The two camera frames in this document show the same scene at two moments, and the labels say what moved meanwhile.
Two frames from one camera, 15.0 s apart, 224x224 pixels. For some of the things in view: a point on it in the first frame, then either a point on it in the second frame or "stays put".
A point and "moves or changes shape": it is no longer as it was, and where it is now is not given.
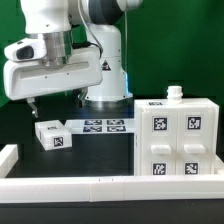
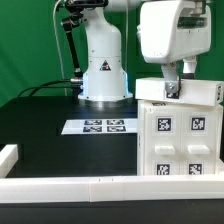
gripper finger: (82, 95) -> (189, 66)
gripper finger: (33, 106) -> (171, 80)
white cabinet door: (159, 142) stays put
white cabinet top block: (52, 135) -> (203, 92)
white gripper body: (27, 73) -> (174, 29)
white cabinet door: (194, 141) moves or changes shape
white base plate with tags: (101, 126) stays put
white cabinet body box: (176, 136) stays put
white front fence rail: (109, 188) stays put
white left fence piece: (9, 156) stays put
